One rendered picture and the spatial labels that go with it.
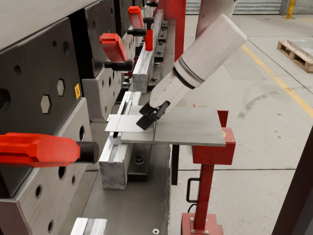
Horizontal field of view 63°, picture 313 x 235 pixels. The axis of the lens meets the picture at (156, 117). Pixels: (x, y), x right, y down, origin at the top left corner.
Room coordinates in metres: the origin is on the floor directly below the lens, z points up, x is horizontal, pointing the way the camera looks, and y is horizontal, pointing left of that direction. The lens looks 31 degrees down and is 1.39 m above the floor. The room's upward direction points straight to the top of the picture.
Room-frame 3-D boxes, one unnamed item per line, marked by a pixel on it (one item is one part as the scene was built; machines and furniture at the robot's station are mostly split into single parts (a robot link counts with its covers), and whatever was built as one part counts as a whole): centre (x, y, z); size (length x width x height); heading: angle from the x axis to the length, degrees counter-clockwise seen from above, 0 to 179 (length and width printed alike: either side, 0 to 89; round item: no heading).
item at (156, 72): (1.22, 0.00, 0.89); 0.30 x 0.05 x 0.03; 176
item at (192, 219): (0.91, -0.24, 0.13); 0.10 x 0.10 x 0.01; 86
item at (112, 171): (0.67, 0.10, 0.92); 0.39 x 0.06 x 0.10; 176
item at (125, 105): (0.64, 0.10, 0.98); 0.20 x 0.03 x 0.03; 176
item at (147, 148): (0.65, 0.04, 0.89); 0.30 x 0.05 x 0.03; 176
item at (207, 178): (0.91, -0.24, 0.39); 0.05 x 0.05 x 0.54; 86
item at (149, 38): (0.77, 0.03, 1.20); 0.04 x 0.02 x 0.10; 86
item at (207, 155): (0.91, -0.24, 0.75); 0.20 x 0.16 x 0.18; 176
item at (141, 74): (1.88, 0.02, 0.92); 1.67 x 0.06 x 0.10; 176
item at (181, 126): (0.61, -0.05, 1.00); 0.26 x 0.18 x 0.01; 86
